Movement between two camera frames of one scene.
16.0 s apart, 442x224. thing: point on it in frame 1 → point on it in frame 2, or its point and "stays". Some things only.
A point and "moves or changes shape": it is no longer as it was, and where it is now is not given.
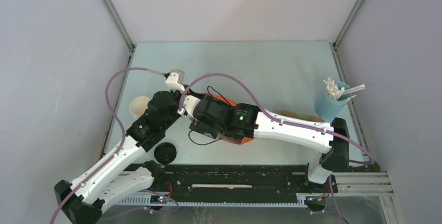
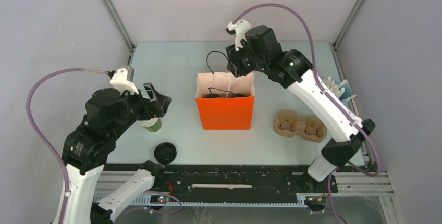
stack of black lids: [165, 153] stays
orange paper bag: [230, 101] moves or changes shape
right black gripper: [200, 127] → [233, 57]
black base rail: [232, 180] stays
